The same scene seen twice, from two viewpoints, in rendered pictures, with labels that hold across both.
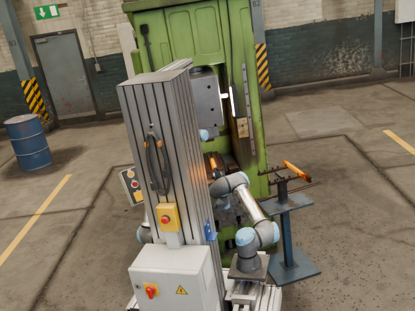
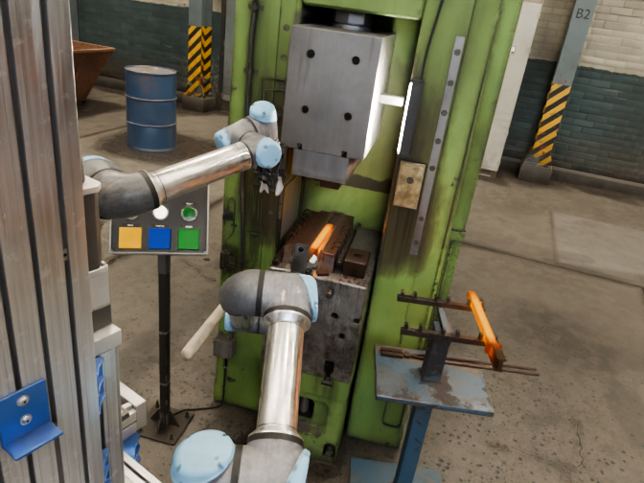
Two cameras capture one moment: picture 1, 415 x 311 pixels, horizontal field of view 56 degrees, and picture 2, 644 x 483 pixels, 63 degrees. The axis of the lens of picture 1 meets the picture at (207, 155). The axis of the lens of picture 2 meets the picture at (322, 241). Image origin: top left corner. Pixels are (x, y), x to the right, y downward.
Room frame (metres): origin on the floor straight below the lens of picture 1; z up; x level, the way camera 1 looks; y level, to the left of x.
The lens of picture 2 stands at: (1.22, -0.48, 1.85)
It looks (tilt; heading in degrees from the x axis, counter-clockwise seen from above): 25 degrees down; 13
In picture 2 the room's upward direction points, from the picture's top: 8 degrees clockwise
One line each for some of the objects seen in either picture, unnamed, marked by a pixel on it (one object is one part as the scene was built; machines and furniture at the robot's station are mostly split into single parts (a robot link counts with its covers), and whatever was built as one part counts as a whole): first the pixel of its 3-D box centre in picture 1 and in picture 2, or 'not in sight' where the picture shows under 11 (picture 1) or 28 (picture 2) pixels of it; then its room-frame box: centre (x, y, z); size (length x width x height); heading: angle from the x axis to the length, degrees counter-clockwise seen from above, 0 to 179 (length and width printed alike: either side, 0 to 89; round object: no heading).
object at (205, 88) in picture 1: (204, 97); (352, 89); (3.16, -0.05, 1.56); 0.42 x 0.39 x 0.40; 3
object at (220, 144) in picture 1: (204, 110); (358, 126); (3.48, -0.04, 1.37); 0.41 x 0.10 x 0.91; 93
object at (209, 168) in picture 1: (210, 165); (321, 237); (3.16, -0.01, 0.96); 0.42 x 0.20 x 0.09; 3
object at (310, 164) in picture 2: (204, 126); (332, 152); (3.16, -0.01, 1.32); 0.42 x 0.20 x 0.10; 3
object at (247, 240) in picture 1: (246, 241); (205, 471); (1.90, -0.14, 0.98); 0.13 x 0.12 x 0.14; 107
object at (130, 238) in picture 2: (139, 195); (130, 238); (2.68, 0.56, 1.01); 0.07 x 0.05 x 0.07; 118
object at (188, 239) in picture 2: not in sight; (188, 239); (2.77, 0.39, 1.01); 0.07 x 0.05 x 0.07; 118
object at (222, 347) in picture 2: not in sight; (224, 345); (3.05, 0.34, 0.36); 0.09 x 0.07 x 0.12; 93
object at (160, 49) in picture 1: (173, 145); (269, 170); (3.29, 0.29, 1.15); 0.44 x 0.26 x 2.30; 3
